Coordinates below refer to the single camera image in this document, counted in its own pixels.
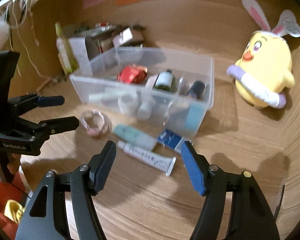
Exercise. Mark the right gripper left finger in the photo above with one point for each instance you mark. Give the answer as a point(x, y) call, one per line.
point(100, 167)

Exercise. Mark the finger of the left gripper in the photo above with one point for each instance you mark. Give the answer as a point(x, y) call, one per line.
point(29, 129)
point(31, 101)

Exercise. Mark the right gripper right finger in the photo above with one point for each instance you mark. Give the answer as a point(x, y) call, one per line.
point(200, 172)

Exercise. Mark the white printed cream tube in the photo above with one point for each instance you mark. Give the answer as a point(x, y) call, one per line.
point(164, 164)

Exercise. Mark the light teal tube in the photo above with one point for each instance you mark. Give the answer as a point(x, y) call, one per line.
point(135, 136)

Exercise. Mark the blue Max staples box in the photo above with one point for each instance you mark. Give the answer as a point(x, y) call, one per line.
point(171, 140)

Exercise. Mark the teal tape roll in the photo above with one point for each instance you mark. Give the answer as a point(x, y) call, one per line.
point(194, 117)

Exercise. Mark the pale green stick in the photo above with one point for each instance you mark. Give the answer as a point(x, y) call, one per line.
point(111, 95)

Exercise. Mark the white pen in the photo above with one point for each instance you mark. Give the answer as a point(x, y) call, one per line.
point(173, 102)

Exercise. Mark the white round bottle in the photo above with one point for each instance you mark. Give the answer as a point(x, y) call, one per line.
point(147, 100)

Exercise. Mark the dark purple cosmetic bottle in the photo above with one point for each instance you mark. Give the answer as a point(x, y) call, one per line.
point(196, 90)

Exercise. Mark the red envelope packet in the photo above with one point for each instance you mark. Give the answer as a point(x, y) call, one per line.
point(133, 73)

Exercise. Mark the green glass spray bottle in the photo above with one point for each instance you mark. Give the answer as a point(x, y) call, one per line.
point(165, 81)

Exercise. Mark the person's left hand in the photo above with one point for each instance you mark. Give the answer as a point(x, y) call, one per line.
point(14, 163)

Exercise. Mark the tall green spray bottle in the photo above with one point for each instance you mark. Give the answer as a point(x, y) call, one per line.
point(66, 53)

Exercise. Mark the clear plastic storage bin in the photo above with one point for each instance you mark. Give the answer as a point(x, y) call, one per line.
point(107, 66)

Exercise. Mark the small white open box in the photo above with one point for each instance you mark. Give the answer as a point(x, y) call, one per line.
point(127, 37)

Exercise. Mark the yellow chick plush toy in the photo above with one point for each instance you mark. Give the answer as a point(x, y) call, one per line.
point(265, 68)

